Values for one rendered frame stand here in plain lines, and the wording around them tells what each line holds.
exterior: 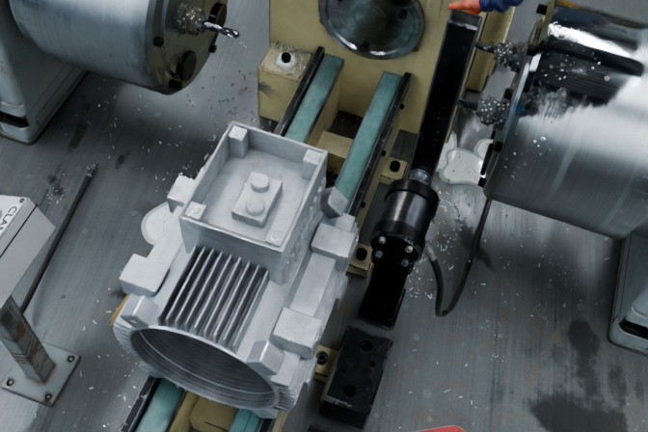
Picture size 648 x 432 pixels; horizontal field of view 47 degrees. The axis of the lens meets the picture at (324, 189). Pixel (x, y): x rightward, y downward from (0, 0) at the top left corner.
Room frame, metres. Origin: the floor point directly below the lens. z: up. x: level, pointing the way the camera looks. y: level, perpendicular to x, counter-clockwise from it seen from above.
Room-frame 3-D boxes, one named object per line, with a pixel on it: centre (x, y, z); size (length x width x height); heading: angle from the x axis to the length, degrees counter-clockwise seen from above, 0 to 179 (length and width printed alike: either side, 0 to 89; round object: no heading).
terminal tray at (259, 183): (0.40, 0.06, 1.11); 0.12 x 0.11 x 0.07; 165
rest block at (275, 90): (0.78, 0.07, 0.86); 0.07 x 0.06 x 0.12; 75
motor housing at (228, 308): (0.36, 0.07, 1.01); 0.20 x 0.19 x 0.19; 165
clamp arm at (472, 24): (0.53, -0.11, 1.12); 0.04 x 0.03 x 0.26; 165
